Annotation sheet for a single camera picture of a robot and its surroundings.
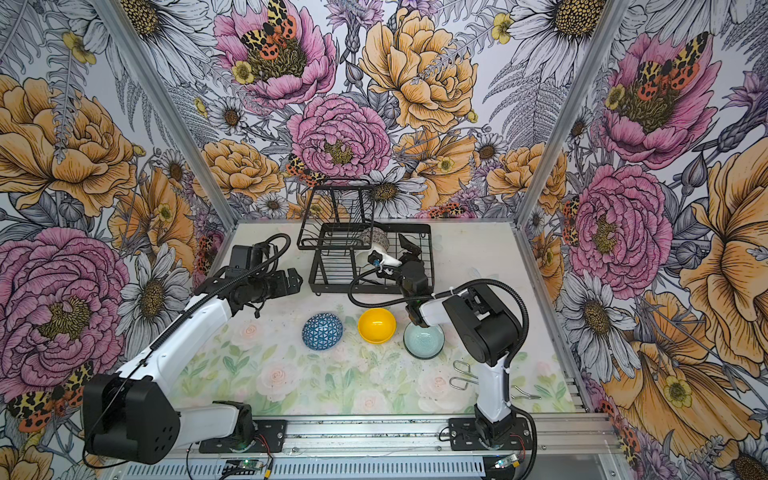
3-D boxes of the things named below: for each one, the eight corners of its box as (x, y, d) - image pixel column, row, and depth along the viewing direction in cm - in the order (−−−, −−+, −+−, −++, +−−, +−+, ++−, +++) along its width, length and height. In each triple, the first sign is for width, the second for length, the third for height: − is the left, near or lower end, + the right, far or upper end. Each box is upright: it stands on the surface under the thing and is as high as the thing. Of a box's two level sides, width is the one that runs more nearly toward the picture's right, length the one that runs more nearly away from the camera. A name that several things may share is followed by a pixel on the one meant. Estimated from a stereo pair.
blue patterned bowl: (302, 351, 90) (298, 344, 86) (308, 319, 96) (305, 312, 93) (341, 351, 90) (339, 344, 86) (345, 319, 96) (343, 312, 93)
